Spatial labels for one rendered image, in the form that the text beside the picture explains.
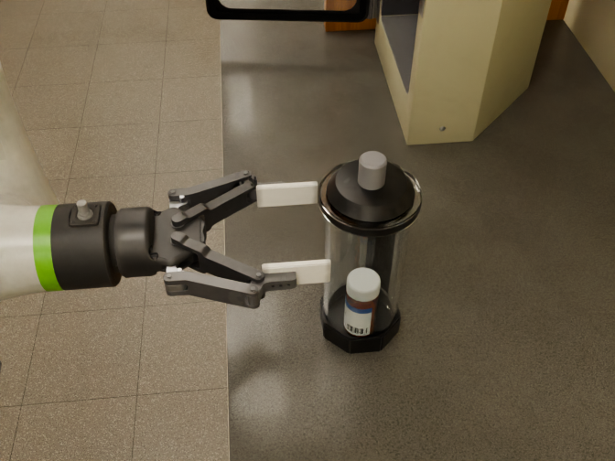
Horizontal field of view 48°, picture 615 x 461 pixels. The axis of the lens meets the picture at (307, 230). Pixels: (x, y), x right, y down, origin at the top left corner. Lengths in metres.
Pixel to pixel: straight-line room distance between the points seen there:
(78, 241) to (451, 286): 0.49
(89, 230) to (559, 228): 0.66
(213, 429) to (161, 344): 0.32
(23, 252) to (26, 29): 2.89
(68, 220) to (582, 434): 0.60
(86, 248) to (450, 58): 0.61
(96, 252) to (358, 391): 0.34
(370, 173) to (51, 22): 3.01
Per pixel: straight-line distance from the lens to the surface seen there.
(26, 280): 0.76
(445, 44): 1.06
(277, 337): 0.88
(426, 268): 0.96
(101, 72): 3.17
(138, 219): 0.74
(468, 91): 1.12
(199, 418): 1.92
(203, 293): 0.71
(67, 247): 0.74
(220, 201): 0.78
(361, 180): 0.71
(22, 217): 0.76
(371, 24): 1.45
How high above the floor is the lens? 1.66
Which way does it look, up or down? 46 degrees down
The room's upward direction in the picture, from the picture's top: straight up
